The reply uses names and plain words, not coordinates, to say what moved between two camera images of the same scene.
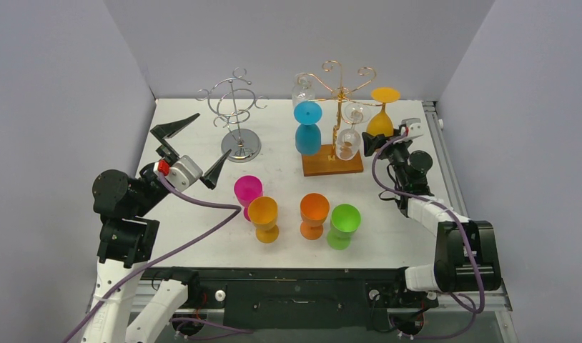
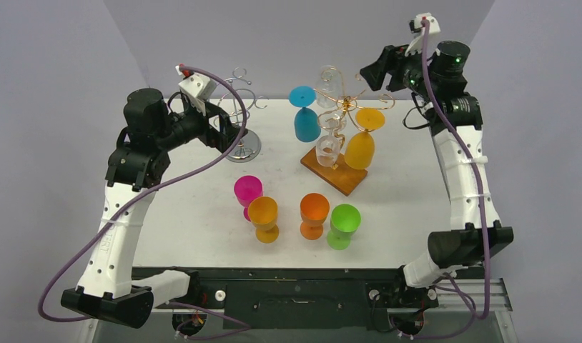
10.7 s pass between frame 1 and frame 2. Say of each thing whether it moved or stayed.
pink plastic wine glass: stayed
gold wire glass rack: moved
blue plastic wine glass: moved
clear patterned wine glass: moved
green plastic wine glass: stayed
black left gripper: moved
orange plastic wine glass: stayed
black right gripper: moved
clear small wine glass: moved
